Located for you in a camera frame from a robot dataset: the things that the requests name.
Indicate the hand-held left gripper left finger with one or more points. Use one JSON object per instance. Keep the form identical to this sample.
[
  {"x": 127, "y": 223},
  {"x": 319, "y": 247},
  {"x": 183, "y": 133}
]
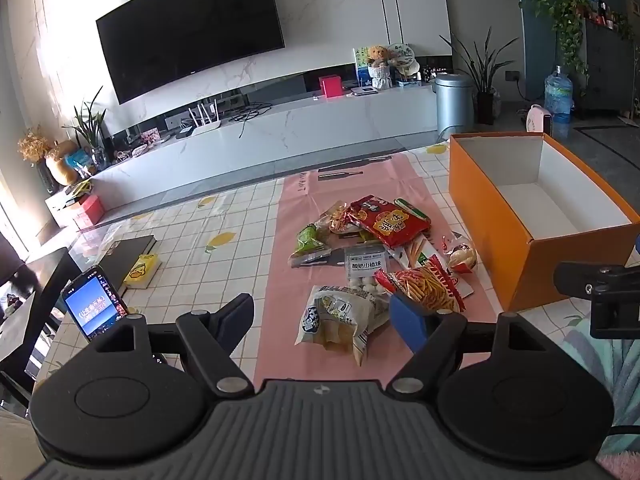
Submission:
[{"x": 235, "y": 322}]

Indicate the white flat tablet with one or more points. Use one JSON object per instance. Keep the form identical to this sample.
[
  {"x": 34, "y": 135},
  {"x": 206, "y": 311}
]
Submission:
[{"x": 364, "y": 91}]

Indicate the red storage box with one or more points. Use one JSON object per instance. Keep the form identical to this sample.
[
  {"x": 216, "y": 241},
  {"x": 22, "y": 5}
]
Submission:
[{"x": 89, "y": 212}]

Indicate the wall socket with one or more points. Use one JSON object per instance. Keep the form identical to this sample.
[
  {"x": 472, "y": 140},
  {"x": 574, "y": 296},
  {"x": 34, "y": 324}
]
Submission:
[{"x": 512, "y": 76}]

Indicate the blue picture card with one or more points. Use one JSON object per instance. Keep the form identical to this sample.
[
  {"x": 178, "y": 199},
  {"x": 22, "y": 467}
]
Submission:
[{"x": 361, "y": 67}]

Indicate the orange stick snack packet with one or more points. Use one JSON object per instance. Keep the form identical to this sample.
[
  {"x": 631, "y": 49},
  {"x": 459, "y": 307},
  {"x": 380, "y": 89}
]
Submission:
[{"x": 335, "y": 217}]

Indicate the smartphone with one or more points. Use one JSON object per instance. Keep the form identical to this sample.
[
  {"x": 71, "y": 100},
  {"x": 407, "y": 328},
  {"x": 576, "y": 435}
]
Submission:
[{"x": 95, "y": 305}]

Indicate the orange gourd ornament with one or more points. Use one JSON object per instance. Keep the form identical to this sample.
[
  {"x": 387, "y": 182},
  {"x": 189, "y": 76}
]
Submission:
[{"x": 62, "y": 167}]

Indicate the tall leafy potted plant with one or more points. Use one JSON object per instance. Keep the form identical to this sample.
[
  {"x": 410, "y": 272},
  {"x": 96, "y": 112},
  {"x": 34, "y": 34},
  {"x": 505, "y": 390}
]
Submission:
[{"x": 482, "y": 70}]

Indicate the red potato stick packet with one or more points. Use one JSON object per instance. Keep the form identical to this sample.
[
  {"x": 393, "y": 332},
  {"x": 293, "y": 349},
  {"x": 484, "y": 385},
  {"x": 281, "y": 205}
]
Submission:
[{"x": 425, "y": 285}]

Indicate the black notebook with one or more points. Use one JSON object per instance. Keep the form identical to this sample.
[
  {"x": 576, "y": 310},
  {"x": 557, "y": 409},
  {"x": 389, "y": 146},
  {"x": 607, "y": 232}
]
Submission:
[{"x": 125, "y": 257}]

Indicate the dark wooden chair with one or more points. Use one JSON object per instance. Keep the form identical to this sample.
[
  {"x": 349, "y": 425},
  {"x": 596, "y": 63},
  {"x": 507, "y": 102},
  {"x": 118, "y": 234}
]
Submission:
[{"x": 35, "y": 285}]

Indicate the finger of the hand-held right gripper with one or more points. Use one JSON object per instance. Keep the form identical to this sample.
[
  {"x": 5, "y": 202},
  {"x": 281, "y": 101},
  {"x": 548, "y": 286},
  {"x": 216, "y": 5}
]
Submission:
[{"x": 580, "y": 280}]

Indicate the pink bottle print mat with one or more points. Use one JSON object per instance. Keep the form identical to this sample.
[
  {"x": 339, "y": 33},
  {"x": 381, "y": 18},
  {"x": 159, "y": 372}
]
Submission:
[{"x": 300, "y": 200}]

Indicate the green plant in vase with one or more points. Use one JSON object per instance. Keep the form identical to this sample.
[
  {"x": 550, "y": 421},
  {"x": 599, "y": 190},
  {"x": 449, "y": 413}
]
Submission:
[{"x": 90, "y": 130}]

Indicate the red square box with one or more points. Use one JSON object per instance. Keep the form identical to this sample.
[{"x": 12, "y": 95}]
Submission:
[{"x": 331, "y": 86}]

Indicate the dark grey cabinet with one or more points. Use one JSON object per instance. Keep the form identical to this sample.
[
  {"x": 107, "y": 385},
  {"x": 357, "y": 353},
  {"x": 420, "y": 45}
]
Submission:
[{"x": 610, "y": 65}]

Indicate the striped stick snack packet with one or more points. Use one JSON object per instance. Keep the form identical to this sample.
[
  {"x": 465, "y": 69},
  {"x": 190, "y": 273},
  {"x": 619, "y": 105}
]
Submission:
[{"x": 412, "y": 252}]

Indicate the teddy bear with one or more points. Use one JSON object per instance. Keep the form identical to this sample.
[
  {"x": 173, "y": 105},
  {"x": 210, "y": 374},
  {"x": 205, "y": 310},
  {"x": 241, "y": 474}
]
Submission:
[{"x": 378, "y": 67}]

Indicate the trailing ivy plant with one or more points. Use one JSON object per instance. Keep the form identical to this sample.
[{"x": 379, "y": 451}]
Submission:
[{"x": 567, "y": 25}]

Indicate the clear bag of white balls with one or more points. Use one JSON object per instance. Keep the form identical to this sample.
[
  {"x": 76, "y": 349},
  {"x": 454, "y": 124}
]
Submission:
[{"x": 365, "y": 270}]

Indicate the blue water jug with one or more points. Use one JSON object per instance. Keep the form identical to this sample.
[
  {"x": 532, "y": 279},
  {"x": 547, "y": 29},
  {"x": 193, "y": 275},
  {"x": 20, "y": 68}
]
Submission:
[{"x": 557, "y": 97}]

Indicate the white marble television cabinet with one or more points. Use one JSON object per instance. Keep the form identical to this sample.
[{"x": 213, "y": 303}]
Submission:
[{"x": 275, "y": 130}]

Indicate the white red small packet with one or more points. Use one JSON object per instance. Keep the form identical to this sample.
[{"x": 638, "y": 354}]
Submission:
[{"x": 460, "y": 257}]

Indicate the blue tissue box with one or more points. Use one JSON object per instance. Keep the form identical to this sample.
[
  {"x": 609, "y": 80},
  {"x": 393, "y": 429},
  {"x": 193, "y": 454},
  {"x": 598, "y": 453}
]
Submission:
[{"x": 407, "y": 82}]

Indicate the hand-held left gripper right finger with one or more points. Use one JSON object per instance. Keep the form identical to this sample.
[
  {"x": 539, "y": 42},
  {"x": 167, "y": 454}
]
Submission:
[{"x": 407, "y": 322}]

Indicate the pink space heater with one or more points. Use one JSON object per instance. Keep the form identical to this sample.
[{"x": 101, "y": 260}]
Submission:
[{"x": 539, "y": 119}]

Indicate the round painted fan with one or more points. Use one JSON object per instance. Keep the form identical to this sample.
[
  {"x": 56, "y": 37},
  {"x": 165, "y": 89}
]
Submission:
[{"x": 404, "y": 57}]

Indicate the white popcorn bag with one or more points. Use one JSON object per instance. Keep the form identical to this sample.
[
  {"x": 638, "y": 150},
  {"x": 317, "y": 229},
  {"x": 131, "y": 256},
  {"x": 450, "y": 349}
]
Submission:
[{"x": 340, "y": 320}]

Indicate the person's patterned clothing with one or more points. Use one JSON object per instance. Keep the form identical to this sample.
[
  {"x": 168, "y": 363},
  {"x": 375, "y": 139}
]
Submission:
[{"x": 600, "y": 370}]

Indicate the silver trash can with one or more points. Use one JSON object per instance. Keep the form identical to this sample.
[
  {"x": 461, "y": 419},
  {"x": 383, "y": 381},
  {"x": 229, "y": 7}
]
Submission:
[{"x": 454, "y": 107}]

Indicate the orange cardboard box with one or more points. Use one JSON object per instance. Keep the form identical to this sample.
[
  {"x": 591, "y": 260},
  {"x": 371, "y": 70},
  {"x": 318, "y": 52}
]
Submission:
[{"x": 500, "y": 220}]

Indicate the red snack packet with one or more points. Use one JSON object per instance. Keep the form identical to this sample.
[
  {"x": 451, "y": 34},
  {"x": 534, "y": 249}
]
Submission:
[{"x": 387, "y": 222}]

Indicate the white router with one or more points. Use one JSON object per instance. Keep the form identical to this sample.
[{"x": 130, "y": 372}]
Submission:
[{"x": 205, "y": 122}]

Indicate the black wall television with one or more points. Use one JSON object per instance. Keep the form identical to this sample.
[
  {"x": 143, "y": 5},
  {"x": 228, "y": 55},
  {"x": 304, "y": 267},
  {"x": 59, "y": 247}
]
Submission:
[{"x": 190, "y": 40}]

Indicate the green white snack packet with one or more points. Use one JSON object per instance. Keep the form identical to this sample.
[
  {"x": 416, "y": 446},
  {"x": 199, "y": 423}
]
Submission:
[{"x": 416, "y": 207}]

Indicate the dried yellow flowers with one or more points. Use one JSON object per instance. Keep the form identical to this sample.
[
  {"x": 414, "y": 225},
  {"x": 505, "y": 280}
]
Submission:
[{"x": 34, "y": 147}]

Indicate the small green snack packet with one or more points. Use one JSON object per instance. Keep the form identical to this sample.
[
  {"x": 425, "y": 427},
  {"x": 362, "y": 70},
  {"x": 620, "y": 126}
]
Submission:
[{"x": 307, "y": 240}]

